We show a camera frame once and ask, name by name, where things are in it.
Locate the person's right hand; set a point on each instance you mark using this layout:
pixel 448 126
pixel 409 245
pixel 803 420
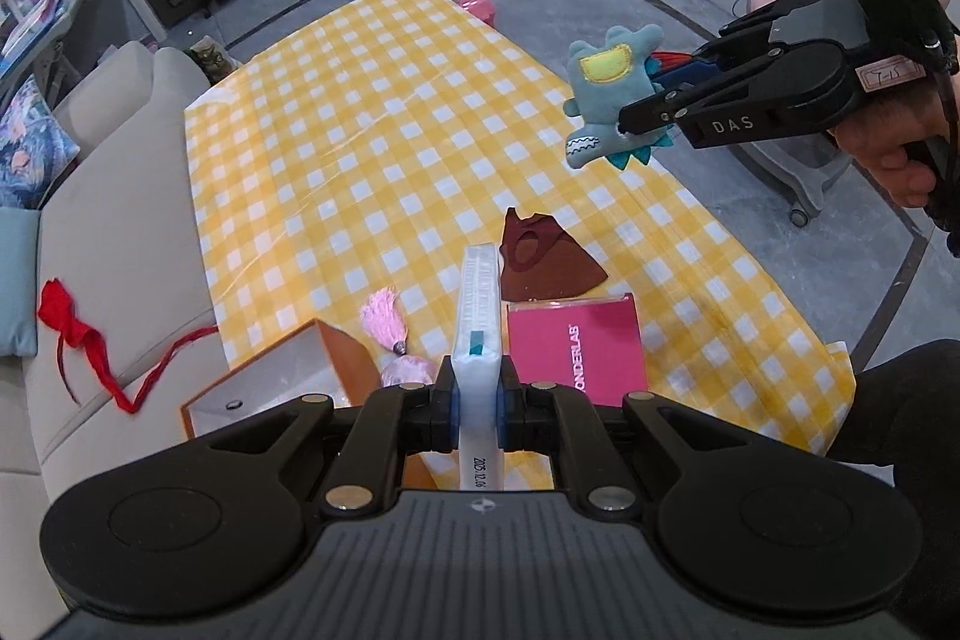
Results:
pixel 885 149

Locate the person's dark trouser leg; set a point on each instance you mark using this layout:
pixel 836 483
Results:
pixel 915 430

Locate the grey wheeled chair base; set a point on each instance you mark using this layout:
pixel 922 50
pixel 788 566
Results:
pixel 795 175

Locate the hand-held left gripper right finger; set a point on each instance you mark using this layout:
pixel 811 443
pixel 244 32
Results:
pixel 514 415

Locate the red ribbon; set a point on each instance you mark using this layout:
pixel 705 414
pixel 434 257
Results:
pixel 64 310

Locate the red cube box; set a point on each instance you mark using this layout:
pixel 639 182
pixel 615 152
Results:
pixel 570 347

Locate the white tissue pack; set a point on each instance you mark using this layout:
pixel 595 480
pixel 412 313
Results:
pixel 478 325

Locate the blue monster plush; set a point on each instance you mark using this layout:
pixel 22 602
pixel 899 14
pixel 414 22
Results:
pixel 600 93

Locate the pink plastic stool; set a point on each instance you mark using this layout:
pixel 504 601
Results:
pixel 480 4

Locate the beige sofa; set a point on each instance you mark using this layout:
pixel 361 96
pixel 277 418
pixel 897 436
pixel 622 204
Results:
pixel 127 250

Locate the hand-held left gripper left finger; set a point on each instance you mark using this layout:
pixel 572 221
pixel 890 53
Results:
pixel 442 415

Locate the light blue cushion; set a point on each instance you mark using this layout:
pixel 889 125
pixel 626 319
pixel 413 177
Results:
pixel 16 280

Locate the blue patterned cushion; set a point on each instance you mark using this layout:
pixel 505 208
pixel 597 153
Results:
pixel 34 145

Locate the orange cardboard box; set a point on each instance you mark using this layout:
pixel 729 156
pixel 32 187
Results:
pixel 345 355

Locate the small dark patterned object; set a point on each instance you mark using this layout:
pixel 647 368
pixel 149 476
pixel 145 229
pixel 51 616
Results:
pixel 208 61

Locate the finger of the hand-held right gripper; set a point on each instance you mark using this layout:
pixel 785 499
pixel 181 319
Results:
pixel 697 96
pixel 780 25

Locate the cluttered side shelf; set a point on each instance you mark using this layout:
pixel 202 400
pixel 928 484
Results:
pixel 37 3

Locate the pink tassel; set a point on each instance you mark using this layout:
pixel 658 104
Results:
pixel 382 317

